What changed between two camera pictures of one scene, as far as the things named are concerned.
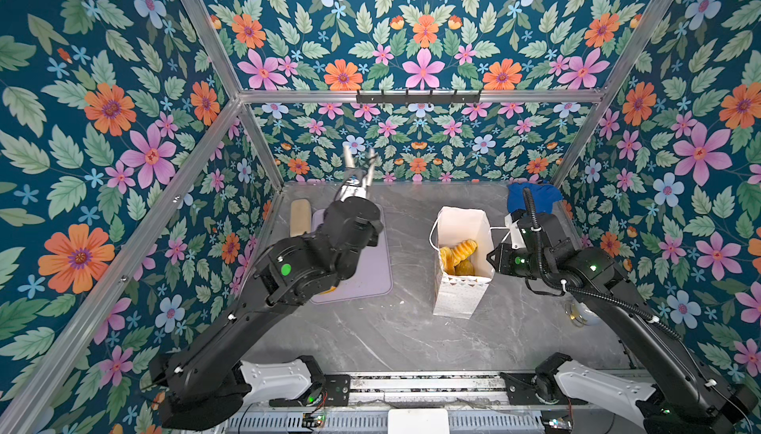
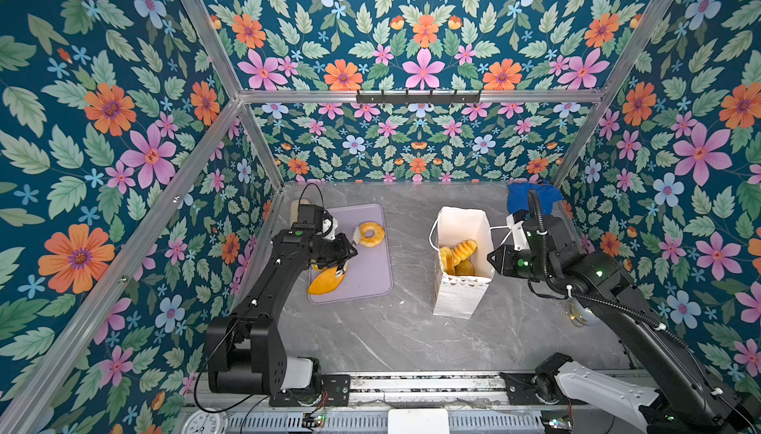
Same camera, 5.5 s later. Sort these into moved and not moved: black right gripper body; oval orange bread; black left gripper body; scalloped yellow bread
Moved: black left gripper body
Not moved: black right gripper body; scalloped yellow bread; oval orange bread
